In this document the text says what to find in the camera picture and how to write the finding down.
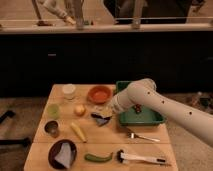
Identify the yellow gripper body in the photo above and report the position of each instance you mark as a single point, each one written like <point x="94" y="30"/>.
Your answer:
<point x="104" y="111"/>

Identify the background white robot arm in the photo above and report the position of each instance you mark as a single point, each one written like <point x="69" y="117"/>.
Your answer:
<point x="52" y="7"/>

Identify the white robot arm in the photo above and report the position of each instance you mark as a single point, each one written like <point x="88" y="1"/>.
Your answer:
<point x="143" y="92"/>

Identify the blue sponge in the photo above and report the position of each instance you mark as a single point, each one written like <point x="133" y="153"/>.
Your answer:
<point x="100" y="120"/>

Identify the orange bowl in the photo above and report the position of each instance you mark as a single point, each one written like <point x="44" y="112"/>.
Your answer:
<point x="99" y="94"/>

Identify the green plastic tray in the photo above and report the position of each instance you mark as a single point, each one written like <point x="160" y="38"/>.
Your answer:
<point x="147" y="117"/>

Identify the red grape bunch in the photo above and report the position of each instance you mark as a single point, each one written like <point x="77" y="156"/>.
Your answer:
<point x="137" y="108"/>

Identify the metal fork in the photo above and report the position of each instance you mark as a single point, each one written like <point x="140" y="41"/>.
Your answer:
<point x="133" y="136"/>

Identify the white cup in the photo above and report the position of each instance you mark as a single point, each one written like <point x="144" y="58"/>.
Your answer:
<point x="68" y="91"/>

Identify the green cucumber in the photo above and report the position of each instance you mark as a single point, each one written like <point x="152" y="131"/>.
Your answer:
<point x="98" y="159"/>

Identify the green cup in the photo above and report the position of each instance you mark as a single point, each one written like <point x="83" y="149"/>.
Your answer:
<point x="53" y="111"/>

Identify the metal cup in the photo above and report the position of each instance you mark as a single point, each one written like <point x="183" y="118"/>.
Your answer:
<point x="52" y="128"/>

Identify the grey cloth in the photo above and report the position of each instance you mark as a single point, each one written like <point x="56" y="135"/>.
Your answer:
<point x="64" y="156"/>

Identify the white handled brush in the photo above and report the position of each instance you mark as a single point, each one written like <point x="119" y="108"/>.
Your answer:
<point x="122" y="156"/>

